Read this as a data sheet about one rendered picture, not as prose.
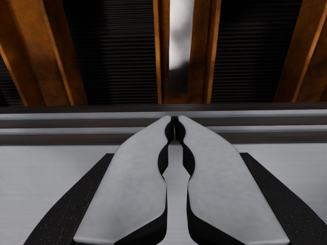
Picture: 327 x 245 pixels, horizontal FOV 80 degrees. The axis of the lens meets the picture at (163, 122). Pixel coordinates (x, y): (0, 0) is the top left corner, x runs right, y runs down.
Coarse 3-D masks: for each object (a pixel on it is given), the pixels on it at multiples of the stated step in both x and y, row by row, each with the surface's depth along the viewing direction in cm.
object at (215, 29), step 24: (168, 0) 27; (216, 0) 23; (168, 24) 28; (216, 24) 24; (168, 48) 30; (192, 48) 30; (216, 48) 26; (168, 72) 32; (192, 72) 32; (168, 96) 34; (192, 96) 34
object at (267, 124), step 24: (0, 120) 20; (24, 120) 19; (48, 120) 19; (72, 120) 19; (96, 120) 19; (120, 120) 19; (144, 120) 19; (216, 120) 18; (240, 120) 18; (264, 120) 18; (288, 120) 18; (312, 120) 18; (0, 144) 17; (24, 144) 17; (48, 144) 17
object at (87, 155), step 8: (72, 144) 17; (80, 144) 17; (88, 144) 17; (96, 144) 17; (104, 144) 17; (112, 144) 17; (120, 144) 17; (80, 152) 17; (88, 152) 17; (96, 152) 17; (104, 152) 17; (112, 152) 17; (80, 160) 18; (88, 160) 18; (96, 160) 18; (80, 168) 18; (88, 168) 18
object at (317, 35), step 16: (304, 0) 26; (320, 0) 24; (304, 16) 26; (320, 16) 24; (304, 32) 26; (320, 32) 24; (304, 48) 26; (320, 48) 29; (288, 64) 30; (304, 64) 26; (320, 64) 31; (288, 80) 30; (304, 80) 32; (320, 80) 32; (288, 96) 30; (304, 96) 34; (320, 96) 33
